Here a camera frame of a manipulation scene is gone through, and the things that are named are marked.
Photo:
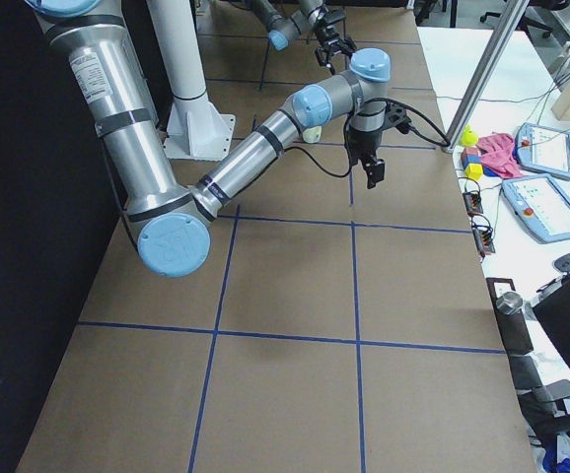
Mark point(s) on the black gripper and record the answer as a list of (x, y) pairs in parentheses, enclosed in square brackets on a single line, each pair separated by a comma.
[(332, 33), (362, 142)]

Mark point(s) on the tennis ball can holder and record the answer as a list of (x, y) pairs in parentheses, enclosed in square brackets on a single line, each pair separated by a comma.
[(312, 135)]

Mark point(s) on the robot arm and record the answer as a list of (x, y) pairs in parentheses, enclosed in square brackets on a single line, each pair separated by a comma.
[(177, 182), (290, 17)]

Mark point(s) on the tennis ball on desk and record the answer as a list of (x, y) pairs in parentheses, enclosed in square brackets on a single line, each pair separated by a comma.
[(468, 137)]

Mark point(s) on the blue cube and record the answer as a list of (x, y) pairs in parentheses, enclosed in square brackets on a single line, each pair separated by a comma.
[(466, 160)]

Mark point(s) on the yellow cube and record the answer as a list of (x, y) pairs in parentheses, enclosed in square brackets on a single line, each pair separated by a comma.
[(473, 171)]

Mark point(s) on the far electronics board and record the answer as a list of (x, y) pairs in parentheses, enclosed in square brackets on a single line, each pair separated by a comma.
[(472, 197)]

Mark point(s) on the electronics board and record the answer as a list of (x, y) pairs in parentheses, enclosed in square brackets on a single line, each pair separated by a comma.
[(472, 197), (483, 235)]

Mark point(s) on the pink cloth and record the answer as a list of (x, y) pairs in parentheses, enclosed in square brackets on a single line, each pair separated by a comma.
[(497, 154)]

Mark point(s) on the near electronics board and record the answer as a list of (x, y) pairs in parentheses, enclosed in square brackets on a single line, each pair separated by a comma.
[(483, 235)]

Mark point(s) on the near teach pendant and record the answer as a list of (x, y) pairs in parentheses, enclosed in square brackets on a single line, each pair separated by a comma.
[(541, 205)]

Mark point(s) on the teach pendant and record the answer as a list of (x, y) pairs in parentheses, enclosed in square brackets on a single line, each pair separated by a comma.
[(541, 205), (543, 149)]

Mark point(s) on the far teach pendant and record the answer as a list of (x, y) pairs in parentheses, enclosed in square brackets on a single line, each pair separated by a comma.
[(543, 149)]

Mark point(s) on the metal cup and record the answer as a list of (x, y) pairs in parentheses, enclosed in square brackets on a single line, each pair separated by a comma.
[(509, 303)]

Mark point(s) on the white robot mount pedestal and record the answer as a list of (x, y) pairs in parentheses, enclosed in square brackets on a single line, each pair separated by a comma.
[(196, 129)]

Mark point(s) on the aluminium frame post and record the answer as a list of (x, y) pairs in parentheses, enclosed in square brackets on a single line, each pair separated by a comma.
[(511, 15)]

